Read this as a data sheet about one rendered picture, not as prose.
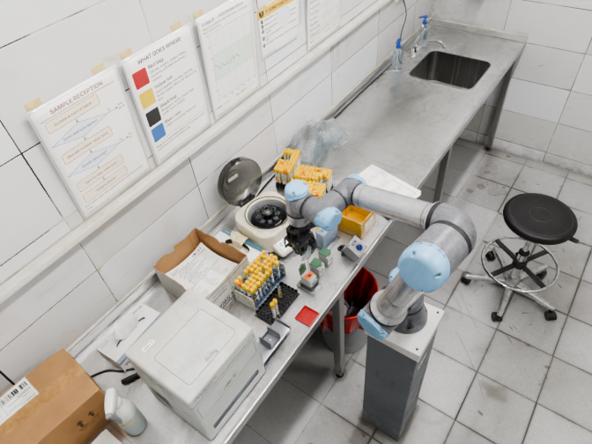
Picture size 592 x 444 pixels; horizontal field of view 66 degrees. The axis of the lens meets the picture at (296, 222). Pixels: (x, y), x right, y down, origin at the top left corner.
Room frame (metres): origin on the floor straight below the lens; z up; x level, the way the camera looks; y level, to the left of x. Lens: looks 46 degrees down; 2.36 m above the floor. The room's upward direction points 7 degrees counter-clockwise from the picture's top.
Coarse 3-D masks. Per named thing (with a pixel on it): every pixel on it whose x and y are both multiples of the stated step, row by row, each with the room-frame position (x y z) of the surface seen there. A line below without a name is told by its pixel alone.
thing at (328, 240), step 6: (336, 228) 1.30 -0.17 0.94; (318, 234) 1.25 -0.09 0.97; (324, 234) 1.24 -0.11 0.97; (330, 234) 1.27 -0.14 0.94; (336, 234) 1.30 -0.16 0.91; (318, 240) 1.25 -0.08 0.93; (324, 240) 1.24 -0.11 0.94; (330, 240) 1.27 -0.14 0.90; (336, 240) 1.28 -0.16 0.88; (318, 246) 1.26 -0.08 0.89; (324, 246) 1.24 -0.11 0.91; (330, 246) 1.25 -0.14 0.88
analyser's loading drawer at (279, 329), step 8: (280, 320) 0.89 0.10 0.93; (272, 328) 0.87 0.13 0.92; (280, 328) 0.87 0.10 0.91; (288, 328) 0.87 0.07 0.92; (264, 336) 0.84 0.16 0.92; (272, 336) 0.84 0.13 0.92; (280, 336) 0.84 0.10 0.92; (264, 344) 0.81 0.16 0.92; (272, 344) 0.81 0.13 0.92; (264, 352) 0.78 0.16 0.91; (264, 360) 0.75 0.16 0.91
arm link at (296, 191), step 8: (288, 184) 1.05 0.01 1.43; (296, 184) 1.05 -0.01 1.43; (304, 184) 1.05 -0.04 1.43; (288, 192) 1.02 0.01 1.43; (296, 192) 1.01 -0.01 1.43; (304, 192) 1.02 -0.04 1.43; (288, 200) 1.02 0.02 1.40; (296, 200) 1.01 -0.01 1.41; (288, 208) 1.02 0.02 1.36; (296, 208) 1.00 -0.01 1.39; (296, 216) 1.01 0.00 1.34
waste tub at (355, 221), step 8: (352, 208) 1.45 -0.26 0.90; (344, 216) 1.41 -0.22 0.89; (352, 216) 1.42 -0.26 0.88; (360, 216) 1.41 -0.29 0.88; (368, 216) 1.32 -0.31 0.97; (344, 224) 1.33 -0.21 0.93; (352, 224) 1.30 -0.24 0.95; (360, 224) 1.28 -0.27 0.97; (368, 224) 1.32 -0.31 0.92; (344, 232) 1.33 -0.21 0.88; (352, 232) 1.30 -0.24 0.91; (360, 232) 1.28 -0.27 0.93
